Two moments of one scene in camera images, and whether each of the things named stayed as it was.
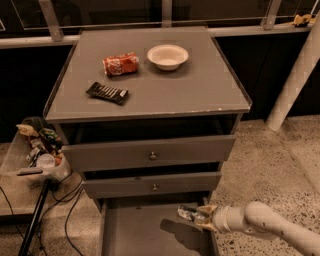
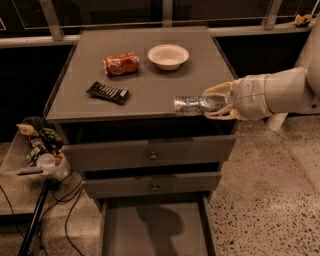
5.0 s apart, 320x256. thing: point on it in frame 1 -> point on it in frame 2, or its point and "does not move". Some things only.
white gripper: (220, 218) -> (250, 96)
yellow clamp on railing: (301, 19) does not move
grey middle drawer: (175, 185) does not move
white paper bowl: (168, 57) does not move
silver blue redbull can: (190, 213) -> (198, 105)
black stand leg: (24, 246) does not move
